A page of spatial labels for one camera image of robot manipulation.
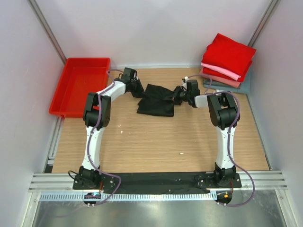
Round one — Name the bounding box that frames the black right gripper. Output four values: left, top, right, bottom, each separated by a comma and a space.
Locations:
164, 86, 190, 106

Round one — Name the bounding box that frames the black t shirt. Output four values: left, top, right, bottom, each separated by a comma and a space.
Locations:
137, 84, 174, 117

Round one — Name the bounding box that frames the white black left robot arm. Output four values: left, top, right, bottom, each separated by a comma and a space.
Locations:
73, 68, 144, 190

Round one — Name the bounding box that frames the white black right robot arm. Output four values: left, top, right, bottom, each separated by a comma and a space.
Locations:
173, 79, 240, 187

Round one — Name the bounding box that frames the red folded shirt lower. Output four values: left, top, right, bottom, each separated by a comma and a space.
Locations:
202, 67, 237, 81

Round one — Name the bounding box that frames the red folded shirt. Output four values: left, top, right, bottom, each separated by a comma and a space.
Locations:
201, 33, 256, 82
202, 67, 237, 81

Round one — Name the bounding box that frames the pink folded shirt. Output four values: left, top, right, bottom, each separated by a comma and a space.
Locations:
201, 62, 240, 80

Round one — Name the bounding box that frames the red plastic bin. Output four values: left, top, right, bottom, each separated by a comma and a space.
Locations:
49, 58, 110, 118

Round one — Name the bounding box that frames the red folded shirt top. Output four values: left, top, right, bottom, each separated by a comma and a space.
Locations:
201, 33, 256, 82

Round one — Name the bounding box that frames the grey green folded shirt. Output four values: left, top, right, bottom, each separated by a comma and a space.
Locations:
209, 70, 251, 94

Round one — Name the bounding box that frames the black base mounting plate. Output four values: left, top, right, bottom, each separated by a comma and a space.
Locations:
72, 172, 241, 195

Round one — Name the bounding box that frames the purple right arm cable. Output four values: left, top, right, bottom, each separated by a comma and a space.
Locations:
182, 73, 256, 208

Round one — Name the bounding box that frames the slotted aluminium rail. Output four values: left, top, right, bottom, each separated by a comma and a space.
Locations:
39, 192, 217, 202

